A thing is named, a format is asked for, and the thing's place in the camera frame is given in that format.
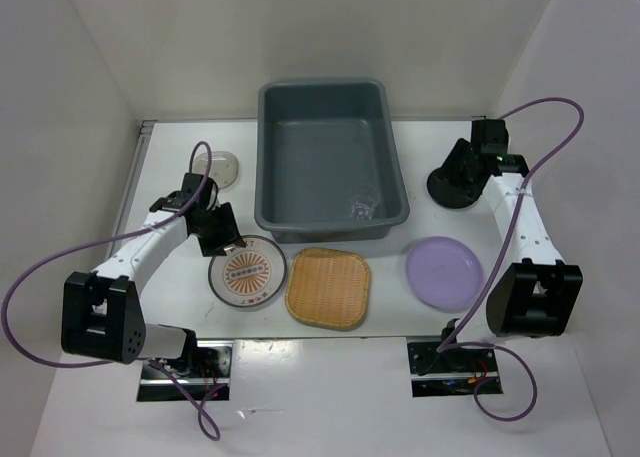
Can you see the round patterned plate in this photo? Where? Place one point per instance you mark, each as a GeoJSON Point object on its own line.
{"type": "Point", "coordinates": [248, 277]}

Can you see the clear plastic cup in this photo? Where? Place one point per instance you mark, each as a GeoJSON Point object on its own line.
{"type": "Point", "coordinates": [364, 202]}

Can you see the woven bamboo square tray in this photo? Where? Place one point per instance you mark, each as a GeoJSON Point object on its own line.
{"type": "Point", "coordinates": [328, 289]}

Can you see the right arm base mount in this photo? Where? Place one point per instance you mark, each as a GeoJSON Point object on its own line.
{"type": "Point", "coordinates": [452, 373]}

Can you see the clear square small dish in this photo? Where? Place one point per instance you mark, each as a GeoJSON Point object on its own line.
{"type": "Point", "coordinates": [223, 167]}

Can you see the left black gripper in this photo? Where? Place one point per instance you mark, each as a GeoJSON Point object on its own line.
{"type": "Point", "coordinates": [229, 234]}

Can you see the grey plastic bin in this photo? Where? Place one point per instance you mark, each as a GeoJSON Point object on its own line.
{"type": "Point", "coordinates": [316, 140]}

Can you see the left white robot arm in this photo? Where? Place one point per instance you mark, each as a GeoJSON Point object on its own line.
{"type": "Point", "coordinates": [102, 316]}

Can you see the purple round plate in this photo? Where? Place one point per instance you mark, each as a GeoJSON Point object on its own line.
{"type": "Point", "coordinates": [444, 273]}

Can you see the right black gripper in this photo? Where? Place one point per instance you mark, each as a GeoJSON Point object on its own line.
{"type": "Point", "coordinates": [460, 152]}

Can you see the black round plate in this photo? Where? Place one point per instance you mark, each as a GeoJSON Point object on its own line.
{"type": "Point", "coordinates": [449, 195]}

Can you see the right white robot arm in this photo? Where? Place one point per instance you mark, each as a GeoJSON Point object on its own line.
{"type": "Point", "coordinates": [531, 290]}

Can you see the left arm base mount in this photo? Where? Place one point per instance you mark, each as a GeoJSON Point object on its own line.
{"type": "Point", "coordinates": [210, 372]}

